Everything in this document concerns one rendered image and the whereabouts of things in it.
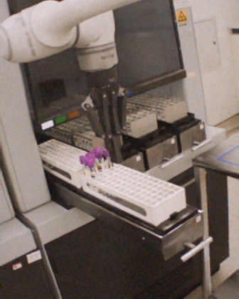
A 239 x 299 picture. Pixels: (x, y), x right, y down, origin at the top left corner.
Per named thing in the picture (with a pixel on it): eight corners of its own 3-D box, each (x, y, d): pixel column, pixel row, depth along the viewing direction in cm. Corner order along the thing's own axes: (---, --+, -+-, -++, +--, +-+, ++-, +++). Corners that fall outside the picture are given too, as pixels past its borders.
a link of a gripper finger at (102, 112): (107, 92, 98) (102, 94, 97) (114, 138, 102) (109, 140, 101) (97, 90, 101) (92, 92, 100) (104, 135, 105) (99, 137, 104)
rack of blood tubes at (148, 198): (83, 194, 116) (78, 174, 113) (112, 180, 121) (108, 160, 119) (156, 231, 93) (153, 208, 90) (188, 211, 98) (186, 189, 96)
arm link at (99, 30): (97, 40, 102) (55, 53, 95) (87, -18, 97) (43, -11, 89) (127, 39, 95) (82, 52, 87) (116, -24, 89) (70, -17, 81)
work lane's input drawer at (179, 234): (28, 183, 144) (22, 159, 141) (60, 169, 151) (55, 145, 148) (178, 269, 88) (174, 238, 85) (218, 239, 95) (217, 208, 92)
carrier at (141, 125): (154, 127, 149) (151, 111, 147) (158, 128, 148) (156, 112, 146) (128, 139, 143) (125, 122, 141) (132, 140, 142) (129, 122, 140)
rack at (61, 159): (33, 166, 140) (28, 149, 138) (57, 155, 145) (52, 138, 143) (80, 192, 117) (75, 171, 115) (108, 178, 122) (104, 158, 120)
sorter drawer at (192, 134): (75, 122, 199) (71, 104, 196) (99, 112, 206) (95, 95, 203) (190, 156, 143) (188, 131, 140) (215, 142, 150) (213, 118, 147)
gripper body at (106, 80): (93, 72, 92) (100, 112, 96) (123, 63, 97) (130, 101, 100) (75, 71, 98) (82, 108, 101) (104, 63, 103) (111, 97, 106)
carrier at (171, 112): (183, 114, 157) (181, 99, 155) (188, 115, 156) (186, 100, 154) (161, 124, 151) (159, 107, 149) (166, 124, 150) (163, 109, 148)
